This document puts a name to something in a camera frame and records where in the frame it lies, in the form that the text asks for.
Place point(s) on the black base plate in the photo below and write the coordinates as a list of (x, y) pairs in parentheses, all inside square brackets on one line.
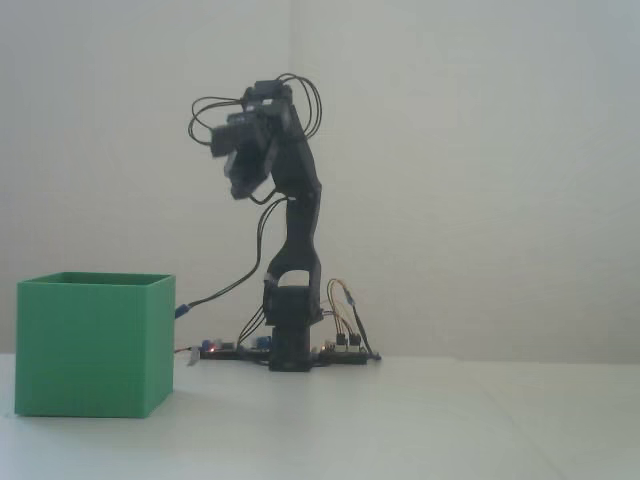
[(240, 355)]

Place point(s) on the blue controller circuit board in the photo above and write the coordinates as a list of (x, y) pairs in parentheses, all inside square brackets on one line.
[(220, 346)]

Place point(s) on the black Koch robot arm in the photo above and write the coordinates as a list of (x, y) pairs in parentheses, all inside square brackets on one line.
[(300, 240)]

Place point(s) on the green open bin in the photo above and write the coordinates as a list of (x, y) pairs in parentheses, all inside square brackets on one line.
[(85, 350)]

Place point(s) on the grey tape strip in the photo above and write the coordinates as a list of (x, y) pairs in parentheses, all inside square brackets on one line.
[(192, 357)]

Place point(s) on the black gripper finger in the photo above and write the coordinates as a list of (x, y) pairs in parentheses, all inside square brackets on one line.
[(262, 165), (239, 175)]

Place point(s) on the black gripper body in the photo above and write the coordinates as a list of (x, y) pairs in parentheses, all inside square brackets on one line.
[(240, 132)]

